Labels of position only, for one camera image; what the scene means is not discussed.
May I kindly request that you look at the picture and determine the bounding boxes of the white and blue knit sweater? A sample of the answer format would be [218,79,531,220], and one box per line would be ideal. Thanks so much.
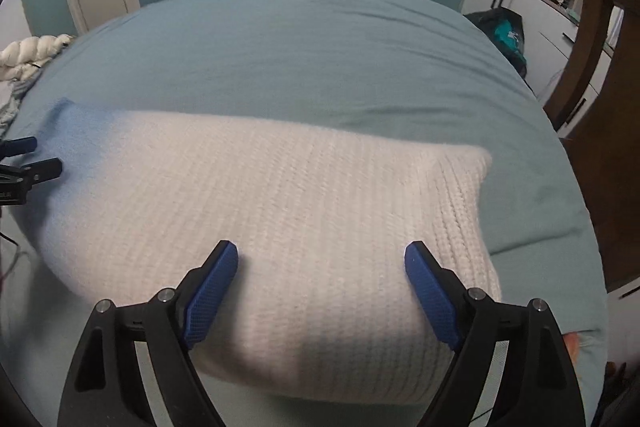
[17,101,501,404]

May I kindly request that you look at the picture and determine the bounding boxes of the white puffy jacket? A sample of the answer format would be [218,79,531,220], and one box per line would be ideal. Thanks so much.
[1,34,74,81]

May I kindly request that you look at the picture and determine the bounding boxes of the white cabinet with drawers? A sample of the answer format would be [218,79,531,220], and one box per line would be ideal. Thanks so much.
[459,0,626,128]

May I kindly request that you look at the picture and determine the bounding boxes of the black and teal bag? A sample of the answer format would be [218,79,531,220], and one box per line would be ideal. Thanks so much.
[465,6,527,78]

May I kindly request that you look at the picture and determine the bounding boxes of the black cable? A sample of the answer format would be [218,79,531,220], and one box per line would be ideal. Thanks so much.
[0,231,26,283]

